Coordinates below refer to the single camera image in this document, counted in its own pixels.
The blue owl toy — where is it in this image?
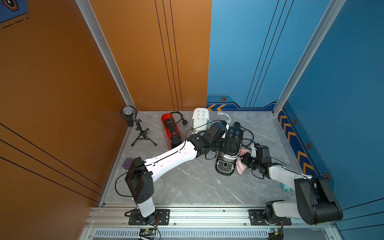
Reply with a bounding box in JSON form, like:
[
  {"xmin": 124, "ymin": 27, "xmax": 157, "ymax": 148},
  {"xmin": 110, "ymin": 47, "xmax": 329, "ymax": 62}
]
[{"xmin": 282, "ymin": 184, "xmax": 292, "ymax": 192}]

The black coiled power cable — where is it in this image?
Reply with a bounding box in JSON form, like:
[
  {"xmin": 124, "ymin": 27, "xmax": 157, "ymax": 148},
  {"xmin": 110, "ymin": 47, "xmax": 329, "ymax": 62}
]
[{"xmin": 169, "ymin": 111, "xmax": 189, "ymax": 126}]

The black machine power cable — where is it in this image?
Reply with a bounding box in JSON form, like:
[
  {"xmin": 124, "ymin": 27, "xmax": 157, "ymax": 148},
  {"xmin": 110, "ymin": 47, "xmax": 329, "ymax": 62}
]
[{"xmin": 233, "ymin": 121, "xmax": 256, "ymax": 149}]

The black microphone on tripod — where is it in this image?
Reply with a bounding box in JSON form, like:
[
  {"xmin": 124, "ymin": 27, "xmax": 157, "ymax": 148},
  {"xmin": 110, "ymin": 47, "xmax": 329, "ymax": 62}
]
[{"xmin": 120, "ymin": 106, "xmax": 157, "ymax": 147}]

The black coffee machine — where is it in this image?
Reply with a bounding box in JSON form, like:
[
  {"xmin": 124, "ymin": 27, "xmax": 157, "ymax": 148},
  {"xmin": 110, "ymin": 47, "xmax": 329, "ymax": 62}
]
[{"xmin": 215, "ymin": 126, "xmax": 244, "ymax": 176}]

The red Nespresso coffee machine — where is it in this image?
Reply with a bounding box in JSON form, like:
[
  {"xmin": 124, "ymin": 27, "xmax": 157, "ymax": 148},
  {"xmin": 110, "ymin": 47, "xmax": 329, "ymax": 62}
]
[{"xmin": 161, "ymin": 113, "xmax": 183, "ymax": 150}]

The purple block toy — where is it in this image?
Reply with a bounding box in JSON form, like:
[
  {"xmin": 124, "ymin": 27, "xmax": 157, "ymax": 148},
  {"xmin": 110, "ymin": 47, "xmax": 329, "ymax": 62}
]
[{"xmin": 122, "ymin": 158, "xmax": 134, "ymax": 170}]

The white power cable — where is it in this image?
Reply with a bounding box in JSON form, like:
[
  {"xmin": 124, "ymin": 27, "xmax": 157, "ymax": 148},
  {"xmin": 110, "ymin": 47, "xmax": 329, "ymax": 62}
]
[{"xmin": 216, "ymin": 112, "xmax": 232, "ymax": 124}]

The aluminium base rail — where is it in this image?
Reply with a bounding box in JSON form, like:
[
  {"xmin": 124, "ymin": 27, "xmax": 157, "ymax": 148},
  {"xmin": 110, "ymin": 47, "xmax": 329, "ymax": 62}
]
[{"xmin": 86, "ymin": 203, "xmax": 335, "ymax": 230}]

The pink towel cloth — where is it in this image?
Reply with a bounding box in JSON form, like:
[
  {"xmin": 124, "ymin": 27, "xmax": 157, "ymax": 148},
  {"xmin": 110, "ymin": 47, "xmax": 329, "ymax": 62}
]
[{"xmin": 236, "ymin": 147, "xmax": 251, "ymax": 175}]

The white coffee machine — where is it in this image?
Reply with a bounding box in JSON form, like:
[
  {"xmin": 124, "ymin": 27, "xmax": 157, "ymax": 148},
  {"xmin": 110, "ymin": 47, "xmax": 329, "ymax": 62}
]
[{"xmin": 192, "ymin": 108, "xmax": 210, "ymax": 134}]

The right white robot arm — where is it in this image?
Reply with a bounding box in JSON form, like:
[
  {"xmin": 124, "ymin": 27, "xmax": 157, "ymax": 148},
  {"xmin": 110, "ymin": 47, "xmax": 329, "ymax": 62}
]
[{"xmin": 241, "ymin": 144, "xmax": 344, "ymax": 225}]

